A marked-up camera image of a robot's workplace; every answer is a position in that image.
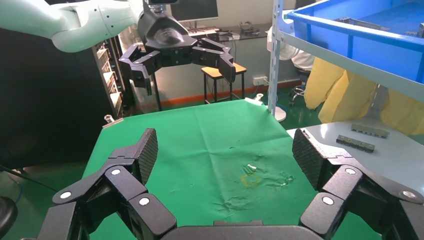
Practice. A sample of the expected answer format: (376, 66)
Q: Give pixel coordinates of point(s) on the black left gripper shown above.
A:
(165, 36)

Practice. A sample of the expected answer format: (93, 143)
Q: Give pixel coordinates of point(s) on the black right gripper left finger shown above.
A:
(145, 155)

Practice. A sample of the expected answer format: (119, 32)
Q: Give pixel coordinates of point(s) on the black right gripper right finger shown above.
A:
(308, 155)

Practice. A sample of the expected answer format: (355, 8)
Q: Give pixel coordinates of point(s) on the stamped sheet metal plate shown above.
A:
(364, 24)
(420, 30)

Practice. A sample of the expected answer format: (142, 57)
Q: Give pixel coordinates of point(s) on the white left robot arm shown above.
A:
(82, 23)

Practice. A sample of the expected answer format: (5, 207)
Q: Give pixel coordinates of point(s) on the wooden stool black legs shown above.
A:
(212, 72)

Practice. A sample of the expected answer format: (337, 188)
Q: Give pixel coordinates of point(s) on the computer keyboard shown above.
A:
(203, 31)

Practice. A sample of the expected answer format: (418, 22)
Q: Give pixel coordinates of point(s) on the grey metal connector strip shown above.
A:
(355, 143)
(369, 130)

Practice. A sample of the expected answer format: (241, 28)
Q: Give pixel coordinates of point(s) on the black computer monitor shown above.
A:
(193, 10)

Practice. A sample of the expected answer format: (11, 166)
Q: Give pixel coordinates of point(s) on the green table cloth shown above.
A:
(205, 139)

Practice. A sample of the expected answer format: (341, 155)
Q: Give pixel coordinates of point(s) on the black top desk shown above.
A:
(251, 35)

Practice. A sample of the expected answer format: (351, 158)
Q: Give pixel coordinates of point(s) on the white metal shelf rack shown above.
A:
(275, 66)

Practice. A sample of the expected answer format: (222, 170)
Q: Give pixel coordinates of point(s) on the office chair with casters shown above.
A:
(304, 61)

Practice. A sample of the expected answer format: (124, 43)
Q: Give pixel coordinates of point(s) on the black curtain panel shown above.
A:
(49, 99)

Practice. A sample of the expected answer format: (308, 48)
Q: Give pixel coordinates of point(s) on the blue plastic bin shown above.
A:
(381, 56)

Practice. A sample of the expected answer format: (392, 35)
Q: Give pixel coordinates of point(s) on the black round base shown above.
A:
(6, 213)

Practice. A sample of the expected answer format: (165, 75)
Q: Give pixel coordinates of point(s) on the white wall socket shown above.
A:
(260, 80)

